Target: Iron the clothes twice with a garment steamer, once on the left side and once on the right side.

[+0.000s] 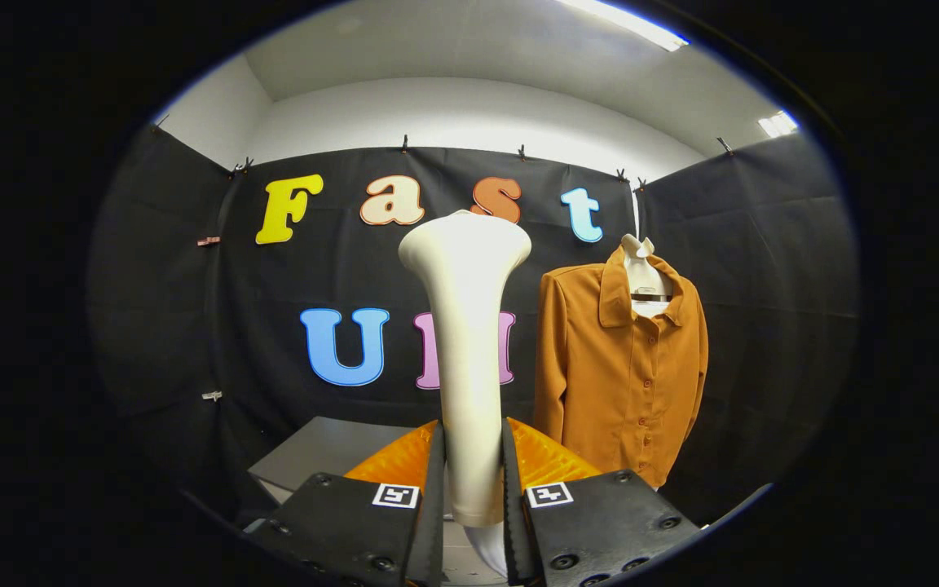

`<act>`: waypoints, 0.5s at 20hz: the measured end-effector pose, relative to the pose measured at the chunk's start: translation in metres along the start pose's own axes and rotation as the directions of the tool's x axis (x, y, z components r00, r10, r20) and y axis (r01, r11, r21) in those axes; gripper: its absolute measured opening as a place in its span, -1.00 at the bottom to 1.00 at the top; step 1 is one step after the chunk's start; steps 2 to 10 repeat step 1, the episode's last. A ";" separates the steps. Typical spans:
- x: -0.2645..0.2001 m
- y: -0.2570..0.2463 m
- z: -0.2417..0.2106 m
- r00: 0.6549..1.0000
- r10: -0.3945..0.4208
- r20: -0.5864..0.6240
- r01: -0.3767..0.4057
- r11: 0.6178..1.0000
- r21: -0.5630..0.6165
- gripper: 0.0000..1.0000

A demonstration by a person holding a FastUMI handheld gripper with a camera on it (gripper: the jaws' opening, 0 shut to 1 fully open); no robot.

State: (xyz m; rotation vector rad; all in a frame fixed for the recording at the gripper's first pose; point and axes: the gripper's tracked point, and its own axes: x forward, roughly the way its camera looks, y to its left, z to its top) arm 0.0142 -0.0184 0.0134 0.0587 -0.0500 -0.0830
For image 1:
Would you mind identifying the square ceiling light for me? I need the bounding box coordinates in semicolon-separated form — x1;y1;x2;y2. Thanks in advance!
759;110;799;138

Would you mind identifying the grey cabinet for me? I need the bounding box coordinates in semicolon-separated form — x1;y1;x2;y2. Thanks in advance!
243;416;438;535

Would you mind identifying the orange button shirt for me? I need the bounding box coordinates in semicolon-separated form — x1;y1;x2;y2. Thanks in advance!
533;245;710;490

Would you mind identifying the white clothes hanger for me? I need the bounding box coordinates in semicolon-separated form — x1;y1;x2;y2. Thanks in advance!
620;234;674;319

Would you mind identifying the row of black clips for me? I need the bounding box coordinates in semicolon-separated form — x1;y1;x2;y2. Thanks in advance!
150;114;735;190

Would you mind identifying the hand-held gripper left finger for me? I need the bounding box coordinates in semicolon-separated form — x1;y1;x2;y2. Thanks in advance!
270;419;447;587

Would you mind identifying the long ceiling light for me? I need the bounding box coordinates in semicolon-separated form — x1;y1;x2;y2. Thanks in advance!
559;0;689;51

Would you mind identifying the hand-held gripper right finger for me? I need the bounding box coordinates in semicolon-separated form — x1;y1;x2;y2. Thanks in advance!
502;417;703;587

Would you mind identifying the white garment steamer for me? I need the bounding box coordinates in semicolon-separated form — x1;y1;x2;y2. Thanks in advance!
398;210;533;576

